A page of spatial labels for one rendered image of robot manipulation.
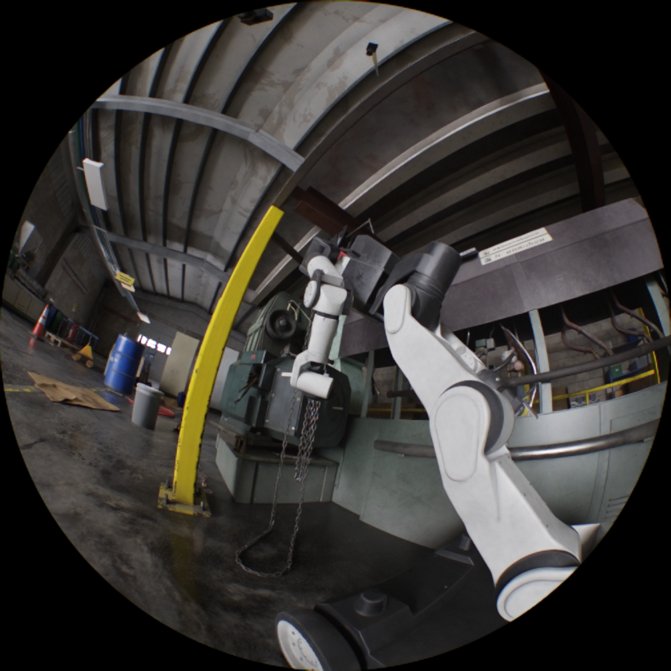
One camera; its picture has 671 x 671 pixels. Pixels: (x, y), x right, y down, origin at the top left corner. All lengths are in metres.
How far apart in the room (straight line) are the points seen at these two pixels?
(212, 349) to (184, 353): 6.07
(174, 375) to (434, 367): 6.84
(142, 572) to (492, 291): 1.63
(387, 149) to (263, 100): 4.36
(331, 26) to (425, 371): 5.42
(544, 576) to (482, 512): 0.17
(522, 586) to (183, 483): 1.06
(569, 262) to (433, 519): 1.27
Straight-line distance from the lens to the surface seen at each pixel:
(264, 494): 1.28
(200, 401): 0.96
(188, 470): 1.03
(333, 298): 0.59
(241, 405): 1.33
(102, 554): 0.78
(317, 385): 0.62
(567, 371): 0.94
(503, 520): 0.41
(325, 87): 5.16
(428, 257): 0.61
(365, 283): 0.70
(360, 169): 1.62
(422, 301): 0.57
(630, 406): 1.00
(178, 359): 7.02
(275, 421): 1.08
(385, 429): 1.15
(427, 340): 0.48
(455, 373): 0.43
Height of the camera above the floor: 0.55
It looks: 23 degrees up
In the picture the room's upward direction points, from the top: 10 degrees clockwise
